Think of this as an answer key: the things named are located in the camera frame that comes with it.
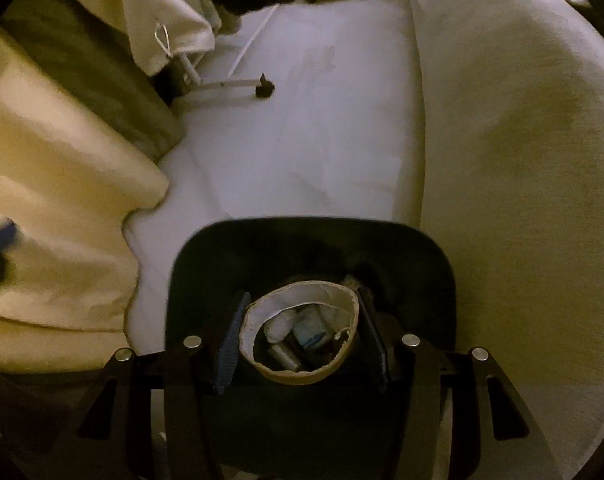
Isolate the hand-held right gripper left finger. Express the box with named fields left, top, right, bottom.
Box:
left=46, top=291, right=251, bottom=480

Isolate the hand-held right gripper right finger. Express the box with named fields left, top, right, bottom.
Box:
left=357, top=287, right=558, bottom=480

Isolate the brown paper cup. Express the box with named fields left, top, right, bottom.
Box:
left=238, top=280, right=361, bottom=386

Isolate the black trash bin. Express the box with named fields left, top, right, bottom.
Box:
left=164, top=216, right=458, bottom=478

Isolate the white crumpled tissue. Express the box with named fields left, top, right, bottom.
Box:
left=264, top=310, right=297, bottom=346

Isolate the blue white wrapper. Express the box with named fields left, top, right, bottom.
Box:
left=292, top=310, right=333, bottom=353

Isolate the cream curtain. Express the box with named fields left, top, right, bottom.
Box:
left=0, top=25, right=170, bottom=376

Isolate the white chair base with caster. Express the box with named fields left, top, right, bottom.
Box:
left=169, top=52, right=275, bottom=106

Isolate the white cloth with tag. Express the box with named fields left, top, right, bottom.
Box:
left=62, top=0, right=217, bottom=77

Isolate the white cable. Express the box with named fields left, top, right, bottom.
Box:
left=232, top=5, right=283, bottom=73

